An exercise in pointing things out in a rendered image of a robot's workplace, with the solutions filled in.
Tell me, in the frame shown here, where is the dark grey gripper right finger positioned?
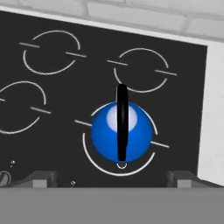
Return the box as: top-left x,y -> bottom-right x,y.
167,170 -> 217,189

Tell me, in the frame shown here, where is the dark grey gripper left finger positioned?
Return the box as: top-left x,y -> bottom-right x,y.
10,170 -> 58,189

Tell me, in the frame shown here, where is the dark round hob knob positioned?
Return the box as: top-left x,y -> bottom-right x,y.
0,170 -> 12,187

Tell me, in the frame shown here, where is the black hob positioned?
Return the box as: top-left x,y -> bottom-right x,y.
0,10 -> 208,189

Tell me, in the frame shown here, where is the blue kettle with black handle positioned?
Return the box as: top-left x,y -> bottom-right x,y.
90,83 -> 154,164

